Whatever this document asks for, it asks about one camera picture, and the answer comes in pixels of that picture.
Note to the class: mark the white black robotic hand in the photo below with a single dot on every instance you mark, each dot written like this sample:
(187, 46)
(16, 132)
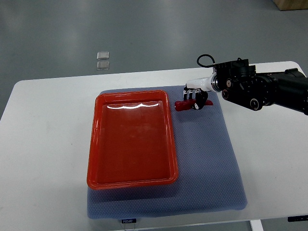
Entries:
(196, 92)

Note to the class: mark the red pepper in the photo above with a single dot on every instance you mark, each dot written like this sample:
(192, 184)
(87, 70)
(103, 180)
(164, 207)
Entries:
(184, 105)

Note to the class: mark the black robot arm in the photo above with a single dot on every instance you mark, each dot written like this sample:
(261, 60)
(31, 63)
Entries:
(239, 83)

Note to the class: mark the red plastic tray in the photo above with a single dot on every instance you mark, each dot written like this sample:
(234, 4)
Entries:
(132, 141)

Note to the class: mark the blue-grey mesh mat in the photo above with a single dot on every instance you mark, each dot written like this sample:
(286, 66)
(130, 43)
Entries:
(209, 177)

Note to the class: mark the lower floor outlet plate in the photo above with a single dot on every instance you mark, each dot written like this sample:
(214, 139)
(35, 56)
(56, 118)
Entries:
(103, 65)

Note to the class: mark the floor outlet plate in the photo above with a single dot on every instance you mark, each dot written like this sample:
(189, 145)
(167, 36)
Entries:
(103, 65)
(102, 55)

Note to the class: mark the upper floor outlet plate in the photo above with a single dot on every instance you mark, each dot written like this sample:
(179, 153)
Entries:
(102, 55)

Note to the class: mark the cardboard box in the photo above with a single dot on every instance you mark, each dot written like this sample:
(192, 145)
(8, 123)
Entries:
(289, 5)

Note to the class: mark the black table label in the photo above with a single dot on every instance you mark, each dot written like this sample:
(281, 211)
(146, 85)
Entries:
(129, 221)

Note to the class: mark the white table leg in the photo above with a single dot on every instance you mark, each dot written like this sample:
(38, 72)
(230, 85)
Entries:
(256, 225)

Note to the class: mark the black table control panel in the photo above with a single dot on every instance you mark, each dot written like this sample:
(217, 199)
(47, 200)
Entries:
(297, 218)

